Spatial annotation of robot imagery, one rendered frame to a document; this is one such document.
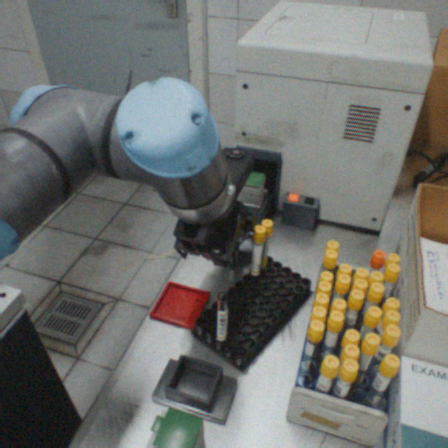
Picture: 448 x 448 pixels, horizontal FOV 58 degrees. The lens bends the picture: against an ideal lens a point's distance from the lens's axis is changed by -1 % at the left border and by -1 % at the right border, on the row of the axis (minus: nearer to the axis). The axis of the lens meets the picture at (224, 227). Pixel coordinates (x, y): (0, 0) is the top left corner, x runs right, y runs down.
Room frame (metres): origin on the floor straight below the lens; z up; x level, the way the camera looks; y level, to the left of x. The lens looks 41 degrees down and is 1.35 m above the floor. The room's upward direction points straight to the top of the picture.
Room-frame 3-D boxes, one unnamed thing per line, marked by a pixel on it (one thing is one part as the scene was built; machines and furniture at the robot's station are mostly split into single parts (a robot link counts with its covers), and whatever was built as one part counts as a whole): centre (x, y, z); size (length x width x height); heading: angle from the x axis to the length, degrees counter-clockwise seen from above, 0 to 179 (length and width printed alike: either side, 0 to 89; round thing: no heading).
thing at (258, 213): (0.58, -0.05, 0.92); 0.21 x 0.07 x 0.05; 161
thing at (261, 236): (0.37, -0.04, 0.93); 0.17 x 0.09 x 0.11; 140
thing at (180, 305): (0.38, 0.06, 0.88); 0.07 x 0.07 x 0.01; 71
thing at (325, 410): (0.30, -0.15, 0.91); 0.20 x 0.10 x 0.07; 161
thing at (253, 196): (0.56, -0.04, 0.95); 0.05 x 0.04 x 0.06; 71
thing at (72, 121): (0.34, 0.14, 1.17); 0.11 x 0.11 x 0.08; 70
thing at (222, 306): (0.31, 0.00, 0.93); 0.01 x 0.01 x 0.10; 50
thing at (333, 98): (0.71, -0.19, 1.03); 0.31 x 0.27 x 0.30; 161
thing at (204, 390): (0.25, 0.04, 0.89); 0.09 x 0.05 x 0.04; 71
